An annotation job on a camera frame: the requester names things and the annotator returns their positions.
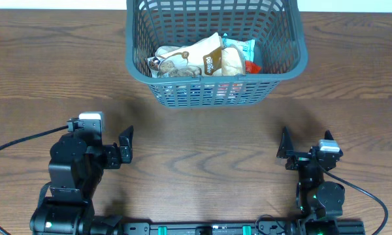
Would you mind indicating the white teal wipes packet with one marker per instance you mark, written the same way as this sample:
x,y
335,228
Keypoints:
x,y
245,47

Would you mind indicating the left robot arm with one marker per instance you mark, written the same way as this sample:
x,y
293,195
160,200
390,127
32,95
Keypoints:
x,y
78,161

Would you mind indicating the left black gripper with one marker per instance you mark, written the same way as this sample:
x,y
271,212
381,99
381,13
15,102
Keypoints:
x,y
114,156

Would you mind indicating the white brown pretzel bag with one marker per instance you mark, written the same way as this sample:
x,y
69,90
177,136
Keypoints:
x,y
200,59

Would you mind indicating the grey plastic basket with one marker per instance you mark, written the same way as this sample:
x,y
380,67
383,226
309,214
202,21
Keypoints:
x,y
275,25

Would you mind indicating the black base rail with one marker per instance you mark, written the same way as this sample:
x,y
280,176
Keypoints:
x,y
256,228

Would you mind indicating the orange spaghetti package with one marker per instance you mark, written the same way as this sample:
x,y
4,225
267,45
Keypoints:
x,y
252,68

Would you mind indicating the beige snack bag clear window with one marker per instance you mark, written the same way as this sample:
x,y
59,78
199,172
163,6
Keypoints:
x,y
164,50

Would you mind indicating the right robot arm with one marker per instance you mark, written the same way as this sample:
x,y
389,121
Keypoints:
x,y
319,201

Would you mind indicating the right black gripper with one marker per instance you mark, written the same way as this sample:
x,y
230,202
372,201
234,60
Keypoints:
x,y
300,158

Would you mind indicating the Kleenex tissue multipack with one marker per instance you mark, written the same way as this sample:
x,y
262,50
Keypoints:
x,y
208,90

